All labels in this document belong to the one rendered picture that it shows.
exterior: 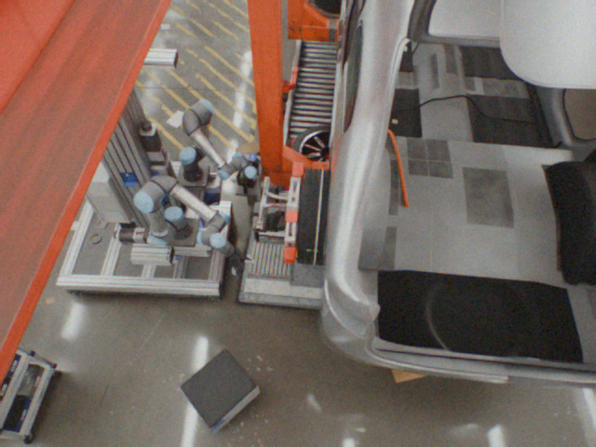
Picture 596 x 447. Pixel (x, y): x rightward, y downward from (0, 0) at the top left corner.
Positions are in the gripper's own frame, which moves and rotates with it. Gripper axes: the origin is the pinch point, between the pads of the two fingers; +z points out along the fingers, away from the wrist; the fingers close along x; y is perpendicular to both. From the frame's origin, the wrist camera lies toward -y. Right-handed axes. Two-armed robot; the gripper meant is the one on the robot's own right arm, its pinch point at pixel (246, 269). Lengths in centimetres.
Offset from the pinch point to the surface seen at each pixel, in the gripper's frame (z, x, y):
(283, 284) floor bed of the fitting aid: 92, 2, 38
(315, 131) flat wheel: 59, -83, 143
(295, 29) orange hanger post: 36, -119, 268
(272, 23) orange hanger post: -85, -83, 72
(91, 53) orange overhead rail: -183, -46, -96
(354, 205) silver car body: -45, -72, -32
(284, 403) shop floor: 103, 35, -46
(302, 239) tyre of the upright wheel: 10.6, -37.3, 7.4
